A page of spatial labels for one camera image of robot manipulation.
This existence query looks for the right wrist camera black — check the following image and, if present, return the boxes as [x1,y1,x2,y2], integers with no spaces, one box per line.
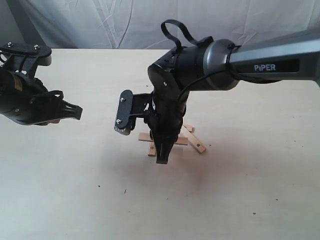
[114,89,152,136]

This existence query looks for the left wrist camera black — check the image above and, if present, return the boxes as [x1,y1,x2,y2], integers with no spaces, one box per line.
[0,42,52,78]

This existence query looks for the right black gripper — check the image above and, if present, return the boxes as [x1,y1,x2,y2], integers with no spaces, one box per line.
[143,90,188,165]

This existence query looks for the plain wood strip front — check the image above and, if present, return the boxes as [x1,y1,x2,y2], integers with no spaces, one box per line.
[138,132,189,146]

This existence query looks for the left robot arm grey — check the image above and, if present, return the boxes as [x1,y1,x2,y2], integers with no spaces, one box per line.
[0,69,83,126]

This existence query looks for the white backdrop cloth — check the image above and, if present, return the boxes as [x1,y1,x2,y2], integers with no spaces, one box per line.
[0,0,320,49]

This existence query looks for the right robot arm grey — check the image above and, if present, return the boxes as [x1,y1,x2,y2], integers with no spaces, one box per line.
[147,28,320,164]

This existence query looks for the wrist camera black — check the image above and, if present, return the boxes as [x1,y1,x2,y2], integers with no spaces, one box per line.
[114,89,152,136]
[0,42,52,78]

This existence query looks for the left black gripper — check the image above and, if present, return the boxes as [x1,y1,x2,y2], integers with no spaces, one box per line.
[0,71,83,125]

